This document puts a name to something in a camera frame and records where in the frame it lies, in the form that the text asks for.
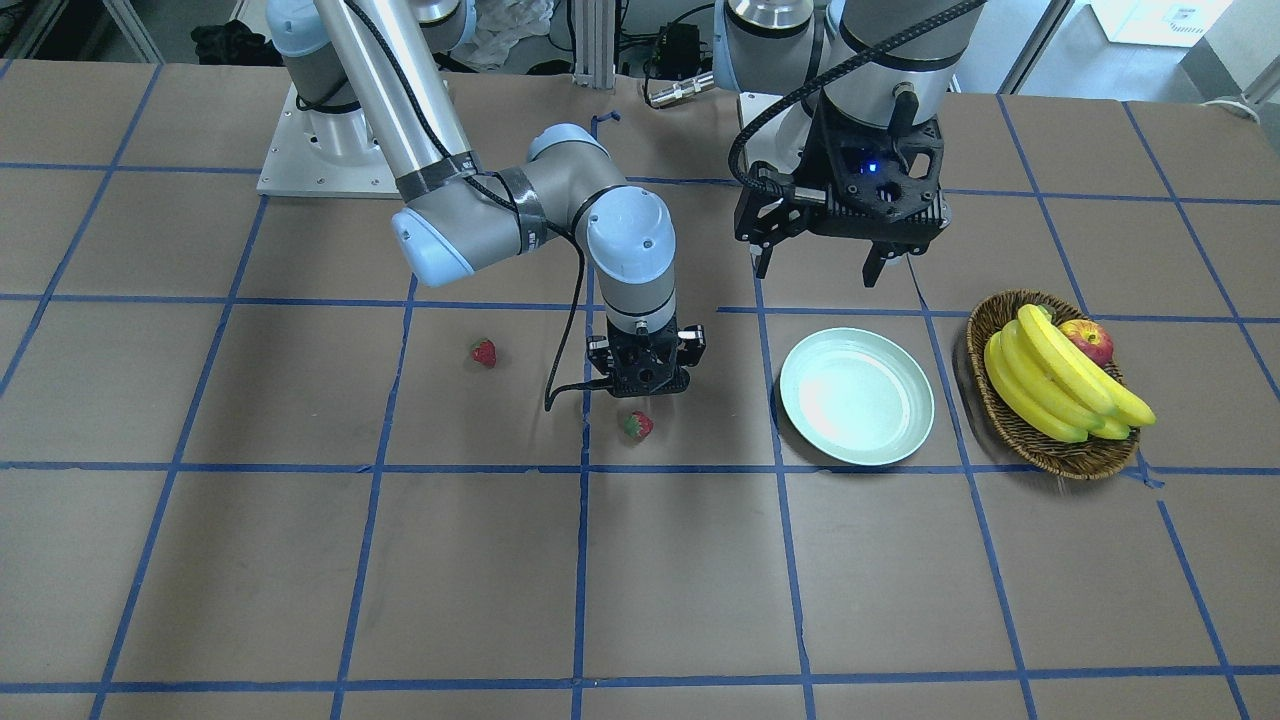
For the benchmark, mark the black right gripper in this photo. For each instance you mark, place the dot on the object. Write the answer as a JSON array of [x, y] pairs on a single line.
[[600, 352]]

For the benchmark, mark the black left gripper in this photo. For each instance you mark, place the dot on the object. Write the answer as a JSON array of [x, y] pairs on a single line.
[[826, 150]]

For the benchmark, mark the red strawberry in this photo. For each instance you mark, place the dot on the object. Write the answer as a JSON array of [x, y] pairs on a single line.
[[484, 353], [637, 426]]

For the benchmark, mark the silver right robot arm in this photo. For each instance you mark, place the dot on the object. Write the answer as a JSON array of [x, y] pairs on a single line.
[[365, 78]]

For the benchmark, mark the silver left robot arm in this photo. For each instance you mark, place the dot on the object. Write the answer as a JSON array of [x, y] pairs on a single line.
[[887, 64]]

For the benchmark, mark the light green plate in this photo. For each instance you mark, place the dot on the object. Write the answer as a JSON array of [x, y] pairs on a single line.
[[857, 396]]

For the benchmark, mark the silver cylindrical connector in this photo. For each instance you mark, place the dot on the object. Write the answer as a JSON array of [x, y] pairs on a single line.
[[680, 91]]

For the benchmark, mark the black power adapter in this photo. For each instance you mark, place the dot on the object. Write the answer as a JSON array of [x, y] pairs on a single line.
[[677, 54]]

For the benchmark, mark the yellow banana bunch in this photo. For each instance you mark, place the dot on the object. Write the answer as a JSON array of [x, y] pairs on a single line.
[[1054, 387]]

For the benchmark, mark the red apple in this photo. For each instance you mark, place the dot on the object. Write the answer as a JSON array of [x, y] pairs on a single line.
[[1091, 338]]

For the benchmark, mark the brown wicker basket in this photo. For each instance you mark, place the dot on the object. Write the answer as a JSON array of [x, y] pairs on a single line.
[[998, 428]]

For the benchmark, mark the aluminium frame post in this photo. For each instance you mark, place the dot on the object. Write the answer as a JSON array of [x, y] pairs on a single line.
[[594, 43]]

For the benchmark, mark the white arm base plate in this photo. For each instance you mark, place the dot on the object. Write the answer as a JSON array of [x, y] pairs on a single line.
[[320, 165]]

